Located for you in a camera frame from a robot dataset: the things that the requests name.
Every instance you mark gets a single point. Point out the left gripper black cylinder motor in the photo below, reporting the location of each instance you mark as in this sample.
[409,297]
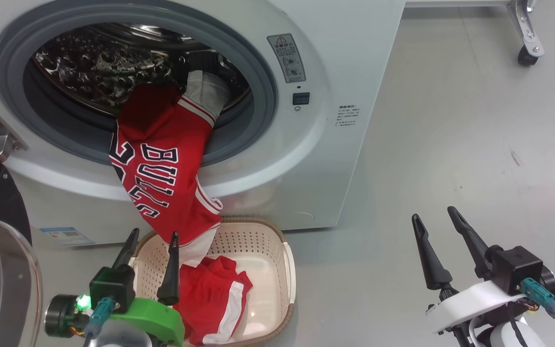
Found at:
[63,315]

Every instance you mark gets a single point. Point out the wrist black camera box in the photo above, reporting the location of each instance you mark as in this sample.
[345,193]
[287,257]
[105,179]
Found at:
[516,267]
[113,286]

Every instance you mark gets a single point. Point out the red Bulls basketball jersey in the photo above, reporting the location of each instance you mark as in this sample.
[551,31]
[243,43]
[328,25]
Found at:
[162,183]

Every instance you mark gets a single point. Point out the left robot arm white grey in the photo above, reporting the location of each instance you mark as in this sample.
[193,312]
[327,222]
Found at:
[123,335]

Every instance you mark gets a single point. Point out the cream perforated laundry basket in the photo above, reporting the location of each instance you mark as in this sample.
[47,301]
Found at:
[268,260]

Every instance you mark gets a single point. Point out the white front-load washing machine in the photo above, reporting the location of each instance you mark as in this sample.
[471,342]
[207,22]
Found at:
[335,144]

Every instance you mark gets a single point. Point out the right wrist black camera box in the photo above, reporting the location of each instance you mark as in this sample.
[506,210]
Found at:
[516,267]

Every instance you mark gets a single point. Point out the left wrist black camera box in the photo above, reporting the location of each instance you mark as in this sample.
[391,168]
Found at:
[113,286]

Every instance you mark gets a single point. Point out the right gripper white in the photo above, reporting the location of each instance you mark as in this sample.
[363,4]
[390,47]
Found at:
[465,303]

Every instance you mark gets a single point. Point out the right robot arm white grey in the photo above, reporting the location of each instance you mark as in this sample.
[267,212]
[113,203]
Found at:
[513,337]

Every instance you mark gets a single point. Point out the grey warning label sticker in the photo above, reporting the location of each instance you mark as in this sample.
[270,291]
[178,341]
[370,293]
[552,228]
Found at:
[286,58]

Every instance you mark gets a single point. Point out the blue energy label sticker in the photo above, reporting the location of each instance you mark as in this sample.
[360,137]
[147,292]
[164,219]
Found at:
[65,236]

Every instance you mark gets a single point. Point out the gripper black cylinder motor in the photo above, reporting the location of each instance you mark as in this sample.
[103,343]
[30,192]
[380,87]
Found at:
[549,284]
[63,315]

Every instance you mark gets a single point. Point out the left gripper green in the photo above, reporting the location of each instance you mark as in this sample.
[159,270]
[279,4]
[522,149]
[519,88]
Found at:
[162,318]

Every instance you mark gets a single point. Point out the right gripper black cylinder motor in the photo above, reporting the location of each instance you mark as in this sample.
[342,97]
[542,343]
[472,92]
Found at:
[549,284]

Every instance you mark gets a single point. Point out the red white basketball shorts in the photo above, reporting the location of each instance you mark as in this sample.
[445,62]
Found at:
[205,294]

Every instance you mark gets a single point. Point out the metal cart leg with caster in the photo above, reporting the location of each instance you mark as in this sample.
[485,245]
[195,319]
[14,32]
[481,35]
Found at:
[525,33]

